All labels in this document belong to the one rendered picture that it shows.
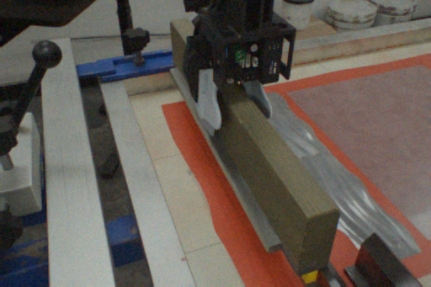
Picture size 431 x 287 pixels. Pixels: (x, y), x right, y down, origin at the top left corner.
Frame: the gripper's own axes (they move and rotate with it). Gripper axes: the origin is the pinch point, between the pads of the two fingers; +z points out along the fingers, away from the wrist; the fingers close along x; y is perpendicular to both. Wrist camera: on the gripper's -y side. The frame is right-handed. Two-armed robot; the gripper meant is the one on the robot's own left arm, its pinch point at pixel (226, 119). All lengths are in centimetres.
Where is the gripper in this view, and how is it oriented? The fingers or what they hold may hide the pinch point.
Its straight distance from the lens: 48.3
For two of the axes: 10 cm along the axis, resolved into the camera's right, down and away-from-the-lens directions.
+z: 0.0, 8.0, 6.0
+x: 9.4, -2.0, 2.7
